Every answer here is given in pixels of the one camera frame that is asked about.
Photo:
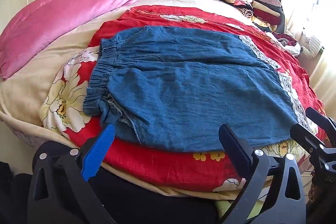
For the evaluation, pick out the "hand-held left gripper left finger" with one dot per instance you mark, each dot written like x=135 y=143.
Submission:
x=99 y=153

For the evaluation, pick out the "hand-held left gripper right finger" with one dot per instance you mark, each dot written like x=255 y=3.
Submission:
x=233 y=148

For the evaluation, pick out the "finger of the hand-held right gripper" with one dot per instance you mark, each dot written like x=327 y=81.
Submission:
x=321 y=121
x=302 y=137

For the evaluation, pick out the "blue denim pants lace trim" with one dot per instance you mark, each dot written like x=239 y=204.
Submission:
x=183 y=87

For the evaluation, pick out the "red floral blanket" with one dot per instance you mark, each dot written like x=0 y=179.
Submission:
x=157 y=161

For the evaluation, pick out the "cream knitted sweater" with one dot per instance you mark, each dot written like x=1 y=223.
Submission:
x=312 y=43

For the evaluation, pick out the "crumpled white and maroon clothes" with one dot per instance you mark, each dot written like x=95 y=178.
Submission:
x=286 y=43

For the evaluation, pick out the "cream bed sheet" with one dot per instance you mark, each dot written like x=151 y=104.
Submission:
x=26 y=92

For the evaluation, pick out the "pile of folded clothes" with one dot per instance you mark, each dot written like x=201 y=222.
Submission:
x=262 y=6

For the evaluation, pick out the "pink quilt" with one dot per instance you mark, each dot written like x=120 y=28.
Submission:
x=52 y=22

